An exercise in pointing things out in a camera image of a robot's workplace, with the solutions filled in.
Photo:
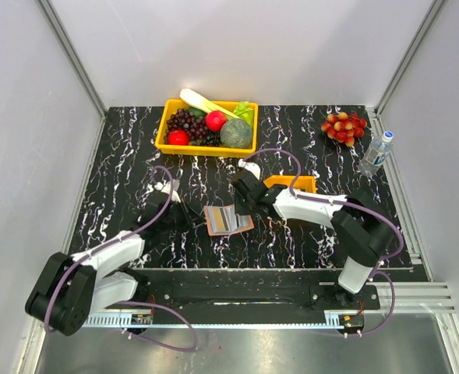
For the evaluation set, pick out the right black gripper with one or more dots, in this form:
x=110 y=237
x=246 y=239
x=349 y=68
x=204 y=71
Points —
x=240 y=209

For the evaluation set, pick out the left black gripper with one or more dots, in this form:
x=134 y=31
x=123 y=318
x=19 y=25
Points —
x=190 y=219

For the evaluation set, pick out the yellow credit card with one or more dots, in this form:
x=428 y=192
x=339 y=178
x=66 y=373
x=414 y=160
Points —
x=219 y=221

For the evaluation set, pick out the yellow fruit tray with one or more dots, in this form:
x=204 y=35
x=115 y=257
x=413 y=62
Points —
x=171 y=106

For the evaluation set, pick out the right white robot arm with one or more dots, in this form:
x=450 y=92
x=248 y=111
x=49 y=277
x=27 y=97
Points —
x=363 y=232

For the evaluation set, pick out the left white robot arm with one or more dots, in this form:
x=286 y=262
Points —
x=70 y=288

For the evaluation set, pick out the green netted melon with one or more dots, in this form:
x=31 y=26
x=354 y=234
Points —
x=236 y=133

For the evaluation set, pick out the black grape bunch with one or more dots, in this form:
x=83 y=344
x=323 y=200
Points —
x=212 y=139

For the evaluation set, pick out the red apple left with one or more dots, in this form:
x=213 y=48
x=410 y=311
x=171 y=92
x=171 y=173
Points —
x=178 y=137

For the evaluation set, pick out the red apple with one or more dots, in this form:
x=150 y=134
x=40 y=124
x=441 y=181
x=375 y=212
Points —
x=215 y=120
x=178 y=137

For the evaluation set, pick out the red apple right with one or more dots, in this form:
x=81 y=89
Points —
x=215 y=120

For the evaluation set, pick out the purple grape bunch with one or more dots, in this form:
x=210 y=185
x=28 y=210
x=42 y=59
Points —
x=184 y=120

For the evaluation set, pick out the white green leek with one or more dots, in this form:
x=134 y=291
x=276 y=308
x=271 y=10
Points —
x=244 y=110

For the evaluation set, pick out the green avocado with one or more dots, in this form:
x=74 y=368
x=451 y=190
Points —
x=196 y=112

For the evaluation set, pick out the clear plastic water bottle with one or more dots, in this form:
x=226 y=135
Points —
x=378 y=151

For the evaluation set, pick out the aluminium frame rail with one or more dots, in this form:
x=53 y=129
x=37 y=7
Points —
x=55 y=23

